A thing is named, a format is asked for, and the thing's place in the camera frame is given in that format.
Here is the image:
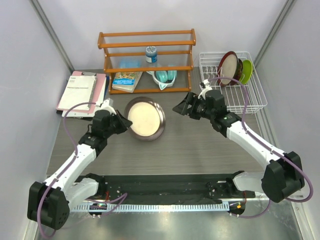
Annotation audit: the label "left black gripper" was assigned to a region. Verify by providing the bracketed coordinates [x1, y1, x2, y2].
[103, 110, 132, 138]

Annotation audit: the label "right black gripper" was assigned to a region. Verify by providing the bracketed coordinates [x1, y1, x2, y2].
[172, 92, 215, 121]

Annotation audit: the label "brown rimmed cream plate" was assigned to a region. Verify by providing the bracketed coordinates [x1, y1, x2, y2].
[124, 96, 166, 142]

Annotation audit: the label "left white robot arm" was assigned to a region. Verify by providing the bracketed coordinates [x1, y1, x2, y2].
[27, 110, 132, 230]

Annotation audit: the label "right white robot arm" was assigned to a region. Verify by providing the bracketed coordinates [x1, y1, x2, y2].
[172, 90, 305, 203]

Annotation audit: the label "orange wooden shelf rack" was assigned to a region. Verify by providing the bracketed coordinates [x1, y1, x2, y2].
[97, 28, 197, 95]

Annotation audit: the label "teal cat ear headphones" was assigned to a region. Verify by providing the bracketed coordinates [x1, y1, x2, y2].
[147, 70, 178, 91]

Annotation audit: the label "blue paperback book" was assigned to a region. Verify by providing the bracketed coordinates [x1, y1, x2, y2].
[112, 71, 143, 93]

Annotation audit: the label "pink folder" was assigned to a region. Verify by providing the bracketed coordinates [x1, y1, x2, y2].
[56, 71, 106, 111]

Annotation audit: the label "white board under folder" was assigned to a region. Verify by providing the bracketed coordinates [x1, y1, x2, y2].
[66, 100, 103, 118]

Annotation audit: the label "white spiral manual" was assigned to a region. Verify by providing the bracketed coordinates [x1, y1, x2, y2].
[56, 75, 97, 111]

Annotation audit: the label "light blue box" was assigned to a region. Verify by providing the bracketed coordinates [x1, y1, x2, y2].
[119, 59, 141, 69]

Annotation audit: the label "red rimmed grey plate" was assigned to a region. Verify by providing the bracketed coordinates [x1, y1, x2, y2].
[217, 51, 238, 87]

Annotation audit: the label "dark patterned plate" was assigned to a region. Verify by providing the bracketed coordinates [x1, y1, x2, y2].
[233, 59, 243, 81]

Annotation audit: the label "blue lidded jar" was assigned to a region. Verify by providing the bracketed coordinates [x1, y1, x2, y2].
[145, 46, 158, 63]

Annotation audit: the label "green plate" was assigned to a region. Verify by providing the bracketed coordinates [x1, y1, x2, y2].
[239, 59, 254, 85]

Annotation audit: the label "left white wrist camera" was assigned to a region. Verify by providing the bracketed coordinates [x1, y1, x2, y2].
[95, 98, 117, 115]

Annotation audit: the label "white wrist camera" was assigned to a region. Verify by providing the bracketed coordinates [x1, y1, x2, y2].
[198, 79, 212, 100]
[95, 98, 117, 115]

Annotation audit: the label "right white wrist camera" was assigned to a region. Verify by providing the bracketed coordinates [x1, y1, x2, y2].
[198, 79, 212, 100]

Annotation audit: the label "white wire dish rack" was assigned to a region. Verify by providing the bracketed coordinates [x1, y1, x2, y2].
[198, 52, 268, 114]

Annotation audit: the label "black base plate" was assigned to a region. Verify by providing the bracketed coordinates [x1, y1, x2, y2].
[87, 173, 256, 205]

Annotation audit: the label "white slotted cable duct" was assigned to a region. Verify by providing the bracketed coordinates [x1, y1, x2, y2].
[71, 201, 230, 213]

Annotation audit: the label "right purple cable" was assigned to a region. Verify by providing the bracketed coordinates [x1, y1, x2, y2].
[207, 76, 315, 219]

